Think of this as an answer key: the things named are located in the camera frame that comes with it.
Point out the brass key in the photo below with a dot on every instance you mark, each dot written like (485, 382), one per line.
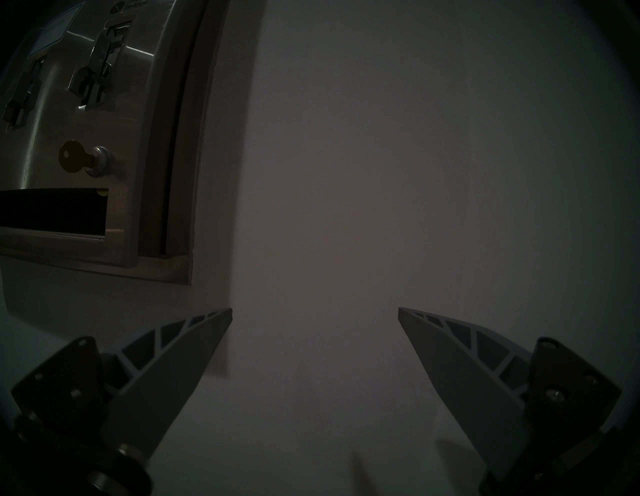
(70, 155)

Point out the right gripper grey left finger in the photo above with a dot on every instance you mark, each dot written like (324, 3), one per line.
(160, 380)

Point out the stainless steel dispenser cabinet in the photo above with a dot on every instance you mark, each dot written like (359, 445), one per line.
(165, 274)

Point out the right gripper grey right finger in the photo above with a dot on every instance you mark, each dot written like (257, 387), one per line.
(470, 380)

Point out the white blue-bordered label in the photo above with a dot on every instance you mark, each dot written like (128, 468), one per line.
(55, 27)

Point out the chrome dispensing lever mechanism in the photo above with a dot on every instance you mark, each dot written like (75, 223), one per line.
(100, 67)
(22, 102)

